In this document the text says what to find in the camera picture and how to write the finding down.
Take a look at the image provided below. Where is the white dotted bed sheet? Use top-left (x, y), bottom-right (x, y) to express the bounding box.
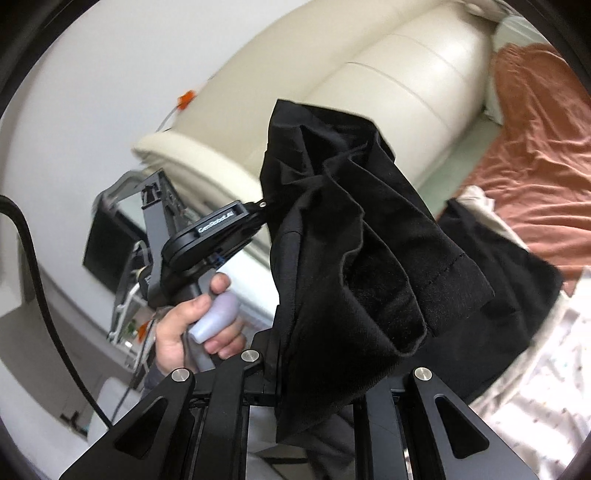
top-left (468, 277), bottom-right (591, 480)

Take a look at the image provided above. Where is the cream folded cloth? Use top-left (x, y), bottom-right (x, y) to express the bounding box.
top-left (455, 185), bottom-right (530, 250)

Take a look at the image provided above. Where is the person's left forearm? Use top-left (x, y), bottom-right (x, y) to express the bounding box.
top-left (141, 357), bottom-right (174, 398)

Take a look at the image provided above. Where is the cream padded headboard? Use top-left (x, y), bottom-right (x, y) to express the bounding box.
top-left (131, 0), bottom-right (498, 259)

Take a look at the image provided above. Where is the brown blanket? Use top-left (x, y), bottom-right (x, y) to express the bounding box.
top-left (434, 44), bottom-right (591, 296)

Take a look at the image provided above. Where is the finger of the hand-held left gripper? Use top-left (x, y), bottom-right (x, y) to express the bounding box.
top-left (249, 196), bottom-right (279, 227)

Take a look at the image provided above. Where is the large black shirt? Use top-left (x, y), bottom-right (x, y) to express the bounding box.
top-left (257, 98), bottom-right (496, 446)

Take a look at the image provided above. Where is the person's left hand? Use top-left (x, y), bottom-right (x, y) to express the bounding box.
top-left (154, 272), bottom-right (248, 376)

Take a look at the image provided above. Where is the black cable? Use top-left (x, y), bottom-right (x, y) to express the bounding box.
top-left (0, 195), bottom-right (114, 428)

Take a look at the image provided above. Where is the folded black clothes pile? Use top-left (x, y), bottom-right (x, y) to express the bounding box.
top-left (436, 198), bottom-right (565, 400)

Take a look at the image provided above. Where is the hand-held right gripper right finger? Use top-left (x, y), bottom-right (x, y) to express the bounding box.
top-left (355, 367), bottom-right (532, 480)

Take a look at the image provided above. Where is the bedside shelf unit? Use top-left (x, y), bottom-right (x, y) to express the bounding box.
top-left (83, 171), bottom-right (160, 370)

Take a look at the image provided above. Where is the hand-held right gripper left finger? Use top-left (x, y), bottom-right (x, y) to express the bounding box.
top-left (58, 327), bottom-right (280, 480)

